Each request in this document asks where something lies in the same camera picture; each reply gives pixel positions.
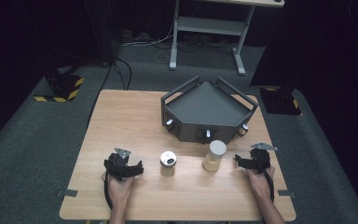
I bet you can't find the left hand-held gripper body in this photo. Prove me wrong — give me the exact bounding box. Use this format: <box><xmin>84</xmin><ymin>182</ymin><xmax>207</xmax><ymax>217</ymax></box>
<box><xmin>106</xmin><ymin>147</ymin><xmax>140</xmax><ymax>182</ymax></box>

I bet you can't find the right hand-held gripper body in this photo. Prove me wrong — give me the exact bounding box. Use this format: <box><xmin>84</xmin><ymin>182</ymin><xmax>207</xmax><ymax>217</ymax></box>
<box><xmin>249</xmin><ymin>142</ymin><xmax>279</xmax><ymax>175</ymax></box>

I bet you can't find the white-lid spice jar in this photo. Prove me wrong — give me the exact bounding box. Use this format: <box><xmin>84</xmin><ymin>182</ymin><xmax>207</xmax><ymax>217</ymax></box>
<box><xmin>201</xmin><ymin>139</ymin><xmax>227</xmax><ymax>173</ymax></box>

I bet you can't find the silver-lid spice jar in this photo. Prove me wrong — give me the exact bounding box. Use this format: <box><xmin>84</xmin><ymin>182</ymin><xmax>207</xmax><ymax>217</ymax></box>
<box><xmin>159</xmin><ymin>150</ymin><xmax>178</xmax><ymax>178</ymax></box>

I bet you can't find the dark grey corner rack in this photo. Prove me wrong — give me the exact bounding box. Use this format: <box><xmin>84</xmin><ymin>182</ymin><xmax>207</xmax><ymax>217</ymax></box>
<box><xmin>160</xmin><ymin>75</ymin><xmax>259</xmax><ymax>146</ymax></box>

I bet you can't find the person's right hand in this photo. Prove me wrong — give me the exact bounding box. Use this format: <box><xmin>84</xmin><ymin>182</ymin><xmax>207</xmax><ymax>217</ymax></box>
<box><xmin>246</xmin><ymin>165</ymin><xmax>276</xmax><ymax>203</ymax></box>

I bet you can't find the person's left hand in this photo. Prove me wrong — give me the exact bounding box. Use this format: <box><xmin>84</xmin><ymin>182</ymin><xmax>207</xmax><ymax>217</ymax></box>
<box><xmin>101</xmin><ymin>171</ymin><xmax>135</xmax><ymax>204</ymax></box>

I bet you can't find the grey tape strip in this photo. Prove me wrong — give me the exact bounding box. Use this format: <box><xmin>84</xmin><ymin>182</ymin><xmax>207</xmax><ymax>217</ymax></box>
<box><xmin>277</xmin><ymin>189</ymin><xmax>297</xmax><ymax>199</ymax></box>
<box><xmin>56</xmin><ymin>189</ymin><xmax>79</xmax><ymax>198</ymax></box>

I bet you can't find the black yellow striped base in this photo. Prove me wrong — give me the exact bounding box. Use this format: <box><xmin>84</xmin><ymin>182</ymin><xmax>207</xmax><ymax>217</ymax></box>
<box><xmin>256</xmin><ymin>86</ymin><xmax>303</xmax><ymax>117</ymax></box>
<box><xmin>33</xmin><ymin>72</ymin><xmax>85</xmax><ymax>104</ymax></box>

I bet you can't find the black stand pole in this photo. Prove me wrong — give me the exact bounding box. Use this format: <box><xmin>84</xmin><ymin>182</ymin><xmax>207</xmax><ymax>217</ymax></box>
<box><xmin>83</xmin><ymin>0</ymin><xmax>120</xmax><ymax>68</ymax></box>

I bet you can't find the grey metal desk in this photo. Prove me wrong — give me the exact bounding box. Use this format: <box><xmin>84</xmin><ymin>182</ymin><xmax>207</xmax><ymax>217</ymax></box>
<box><xmin>169</xmin><ymin>0</ymin><xmax>285</xmax><ymax>77</ymax></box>

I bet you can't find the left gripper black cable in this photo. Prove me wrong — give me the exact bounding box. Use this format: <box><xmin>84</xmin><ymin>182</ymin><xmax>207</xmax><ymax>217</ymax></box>
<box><xmin>103</xmin><ymin>173</ymin><xmax>115</xmax><ymax>211</ymax></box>

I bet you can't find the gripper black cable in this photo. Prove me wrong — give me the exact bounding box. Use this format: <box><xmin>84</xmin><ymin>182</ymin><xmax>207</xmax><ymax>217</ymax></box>
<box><xmin>103</xmin><ymin>173</ymin><xmax>115</xmax><ymax>211</ymax></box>
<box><xmin>262</xmin><ymin>169</ymin><xmax>276</xmax><ymax>203</ymax></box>

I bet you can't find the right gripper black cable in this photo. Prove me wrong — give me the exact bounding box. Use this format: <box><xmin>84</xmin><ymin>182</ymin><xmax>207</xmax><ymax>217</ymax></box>
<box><xmin>262</xmin><ymin>169</ymin><xmax>276</xmax><ymax>203</ymax></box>

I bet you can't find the black floor cable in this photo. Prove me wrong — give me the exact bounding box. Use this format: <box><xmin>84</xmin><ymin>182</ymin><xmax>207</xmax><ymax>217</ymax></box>
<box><xmin>86</xmin><ymin>57</ymin><xmax>133</xmax><ymax>127</ymax></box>

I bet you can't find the white floor cable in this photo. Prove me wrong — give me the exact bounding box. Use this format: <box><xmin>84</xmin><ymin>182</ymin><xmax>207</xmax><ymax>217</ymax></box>
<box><xmin>120</xmin><ymin>18</ymin><xmax>175</xmax><ymax>63</ymax></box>

